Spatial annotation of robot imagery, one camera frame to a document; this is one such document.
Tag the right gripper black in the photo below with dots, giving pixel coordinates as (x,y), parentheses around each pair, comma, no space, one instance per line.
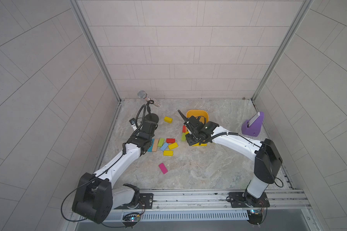
(189,139)

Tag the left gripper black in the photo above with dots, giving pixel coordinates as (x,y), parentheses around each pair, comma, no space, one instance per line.
(152,134)

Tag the yellow small block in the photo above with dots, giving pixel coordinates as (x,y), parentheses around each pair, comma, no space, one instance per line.
(173,146)
(168,153)

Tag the yellow plastic bin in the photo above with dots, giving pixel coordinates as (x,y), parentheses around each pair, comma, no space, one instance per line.
(201,114)

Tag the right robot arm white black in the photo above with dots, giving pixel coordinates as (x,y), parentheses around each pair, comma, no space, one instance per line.
(266,157)

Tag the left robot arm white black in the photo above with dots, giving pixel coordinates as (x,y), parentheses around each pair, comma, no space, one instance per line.
(95,196)

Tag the tan wooden block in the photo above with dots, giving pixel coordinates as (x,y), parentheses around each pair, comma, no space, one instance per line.
(155,145)

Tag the teal block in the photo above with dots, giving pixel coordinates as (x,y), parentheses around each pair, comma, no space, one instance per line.
(151,146)

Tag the green block beside bin left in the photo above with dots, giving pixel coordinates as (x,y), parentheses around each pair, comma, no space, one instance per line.
(183,137)

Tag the green block in cluster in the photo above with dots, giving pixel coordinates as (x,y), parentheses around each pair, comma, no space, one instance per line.
(161,142)

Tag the blue block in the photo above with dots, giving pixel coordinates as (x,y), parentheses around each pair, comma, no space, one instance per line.
(164,147)

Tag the red block in cluster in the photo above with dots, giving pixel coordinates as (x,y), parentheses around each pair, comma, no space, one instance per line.
(170,140)

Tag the magenta block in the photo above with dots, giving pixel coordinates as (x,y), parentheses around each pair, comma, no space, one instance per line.
(163,168)

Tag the microphone on black stand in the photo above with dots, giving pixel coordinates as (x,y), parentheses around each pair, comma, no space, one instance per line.
(150,101)

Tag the purple phone stand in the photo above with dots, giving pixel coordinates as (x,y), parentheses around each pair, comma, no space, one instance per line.
(252,127)

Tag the left circuit board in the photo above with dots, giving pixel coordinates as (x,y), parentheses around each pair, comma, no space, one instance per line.
(131,219)

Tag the circuit board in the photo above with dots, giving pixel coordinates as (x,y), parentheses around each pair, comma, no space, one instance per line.
(255,217)
(131,219)

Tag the right circuit board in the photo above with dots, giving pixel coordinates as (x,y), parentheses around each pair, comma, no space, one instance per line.
(255,217)

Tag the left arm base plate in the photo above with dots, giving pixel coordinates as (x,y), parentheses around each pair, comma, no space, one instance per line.
(145,201)

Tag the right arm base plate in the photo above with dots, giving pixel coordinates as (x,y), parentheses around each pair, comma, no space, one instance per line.
(245,200)

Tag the aluminium rail frame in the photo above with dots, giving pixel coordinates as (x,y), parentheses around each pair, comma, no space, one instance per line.
(175,200)

